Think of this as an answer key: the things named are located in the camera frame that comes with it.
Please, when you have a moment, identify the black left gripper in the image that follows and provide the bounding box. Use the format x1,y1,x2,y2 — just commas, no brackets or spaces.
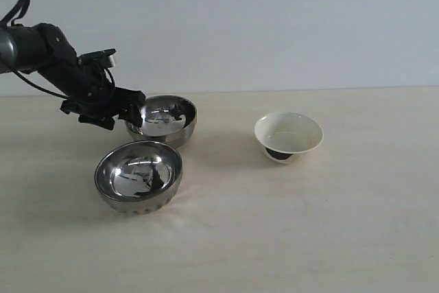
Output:
36,58,146,130

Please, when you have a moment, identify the smooth steel bowl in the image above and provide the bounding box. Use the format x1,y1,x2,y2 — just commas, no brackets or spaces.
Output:
126,95,197,148

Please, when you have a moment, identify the ribbed steel bowl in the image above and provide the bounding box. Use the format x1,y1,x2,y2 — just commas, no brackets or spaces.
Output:
94,141,183,215

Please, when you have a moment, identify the white ceramic bowl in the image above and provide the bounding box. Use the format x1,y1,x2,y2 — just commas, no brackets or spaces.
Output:
254,110,324,164

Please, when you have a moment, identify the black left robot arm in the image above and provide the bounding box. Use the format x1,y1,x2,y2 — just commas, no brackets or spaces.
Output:
1,23,145,130

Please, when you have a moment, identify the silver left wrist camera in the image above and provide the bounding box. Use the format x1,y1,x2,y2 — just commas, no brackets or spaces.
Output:
78,48,116,69

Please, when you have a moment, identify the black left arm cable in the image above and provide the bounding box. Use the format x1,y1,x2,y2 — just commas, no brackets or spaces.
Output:
0,0,116,102

